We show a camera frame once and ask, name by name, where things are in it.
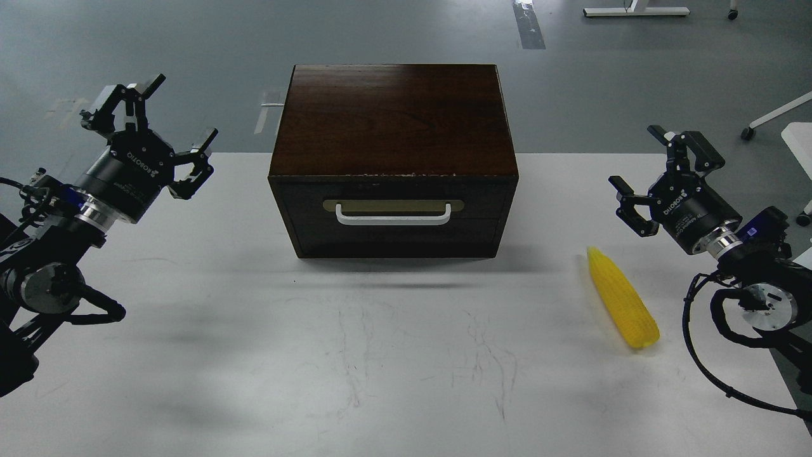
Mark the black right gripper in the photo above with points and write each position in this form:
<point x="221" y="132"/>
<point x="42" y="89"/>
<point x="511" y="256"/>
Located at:
<point x="680" y="201"/>

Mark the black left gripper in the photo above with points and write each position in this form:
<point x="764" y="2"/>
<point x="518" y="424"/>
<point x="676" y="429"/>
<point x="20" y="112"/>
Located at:
<point x="127" y="174"/>

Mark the yellow corn cob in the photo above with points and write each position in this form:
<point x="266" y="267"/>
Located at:
<point x="629" y="314"/>

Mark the dark wooden drawer front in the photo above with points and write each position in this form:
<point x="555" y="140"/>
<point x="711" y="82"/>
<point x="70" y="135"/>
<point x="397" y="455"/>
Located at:
<point x="479" y="214"/>

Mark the white drawer handle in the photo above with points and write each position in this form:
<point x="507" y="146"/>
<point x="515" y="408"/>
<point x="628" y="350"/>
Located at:
<point x="393" y="220"/>

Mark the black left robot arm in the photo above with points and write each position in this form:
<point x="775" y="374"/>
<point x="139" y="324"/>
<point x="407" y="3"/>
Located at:
<point x="42" y="285"/>

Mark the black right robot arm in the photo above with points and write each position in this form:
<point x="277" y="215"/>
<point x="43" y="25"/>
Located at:
<point x="770" y="295"/>

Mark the dark wooden drawer cabinet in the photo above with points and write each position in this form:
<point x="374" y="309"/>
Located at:
<point x="394" y="123"/>

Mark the white chair leg with caster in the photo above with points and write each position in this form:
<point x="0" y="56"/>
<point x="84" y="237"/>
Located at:
<point x="748" y="132"/>

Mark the white table corner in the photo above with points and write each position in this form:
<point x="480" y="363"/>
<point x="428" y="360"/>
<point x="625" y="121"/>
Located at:
<point x="797" y="137"/>

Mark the white desk leg base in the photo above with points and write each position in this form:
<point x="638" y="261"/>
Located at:
<point x="637" y="9"/>

